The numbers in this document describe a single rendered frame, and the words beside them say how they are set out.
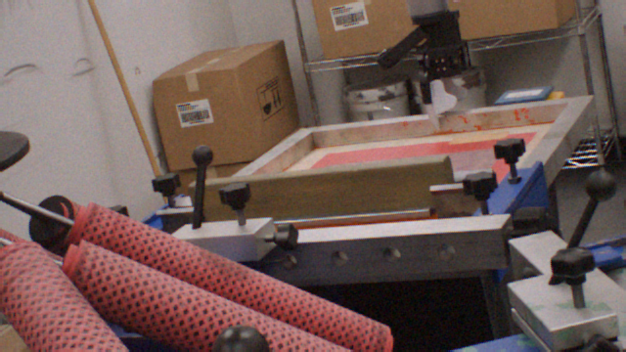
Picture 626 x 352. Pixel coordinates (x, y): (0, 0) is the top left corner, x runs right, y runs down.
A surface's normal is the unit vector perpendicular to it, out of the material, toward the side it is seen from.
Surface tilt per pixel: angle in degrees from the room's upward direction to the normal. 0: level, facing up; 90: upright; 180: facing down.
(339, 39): 91
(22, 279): 40
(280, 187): 90
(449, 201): 90
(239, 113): 90
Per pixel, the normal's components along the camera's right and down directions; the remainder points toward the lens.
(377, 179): -0.37, 0.29
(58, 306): 0.00, -0.73
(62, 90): 0.90, -0.09
